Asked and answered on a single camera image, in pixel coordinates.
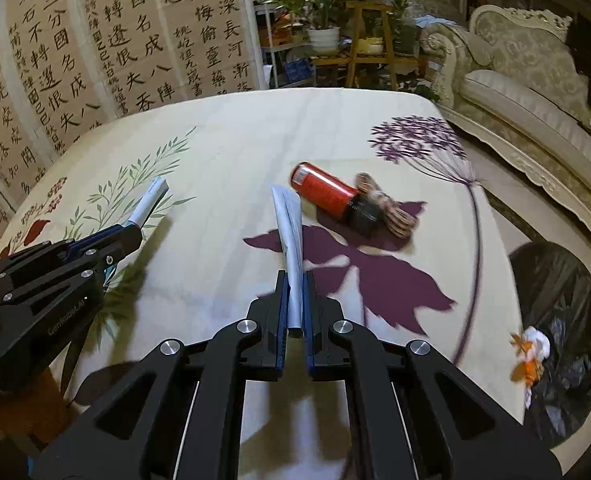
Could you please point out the brown twine bundle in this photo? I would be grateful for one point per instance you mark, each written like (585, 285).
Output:
(395, 217)

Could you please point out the calligraphy folding screen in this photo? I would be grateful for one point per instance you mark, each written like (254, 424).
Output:
(75, 60)

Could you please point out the white teal toothpaste tube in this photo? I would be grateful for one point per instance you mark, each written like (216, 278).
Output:
(148, 202)

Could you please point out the potted plant white pot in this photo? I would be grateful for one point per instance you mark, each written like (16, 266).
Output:
(324, 40)

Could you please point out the black trash bag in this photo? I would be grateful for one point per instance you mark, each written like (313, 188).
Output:
(565, 285)

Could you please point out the wooden stool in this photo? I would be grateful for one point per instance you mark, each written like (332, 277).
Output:
(370, 10)

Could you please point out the small yellow plant pot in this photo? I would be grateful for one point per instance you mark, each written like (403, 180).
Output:
(370, 47)

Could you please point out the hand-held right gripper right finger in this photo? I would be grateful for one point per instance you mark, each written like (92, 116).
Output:
(309, 310)

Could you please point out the grey white squeeze tube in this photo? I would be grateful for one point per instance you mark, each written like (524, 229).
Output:
(290, 240)

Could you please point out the white metal shelf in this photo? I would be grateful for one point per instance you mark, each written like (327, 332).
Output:
(275, 55)

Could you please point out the dark bottle red label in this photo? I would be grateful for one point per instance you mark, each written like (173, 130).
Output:
(325, 190)

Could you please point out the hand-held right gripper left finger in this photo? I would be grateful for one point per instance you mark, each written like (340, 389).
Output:
(281, 305)

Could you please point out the cream ornate armchair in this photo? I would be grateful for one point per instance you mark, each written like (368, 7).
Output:
(443, 45)

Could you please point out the cream ornate sofa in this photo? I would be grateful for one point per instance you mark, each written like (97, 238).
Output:
(520, 95)

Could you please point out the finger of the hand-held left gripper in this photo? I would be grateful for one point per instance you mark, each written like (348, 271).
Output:
(120, 252)
(105, 237)

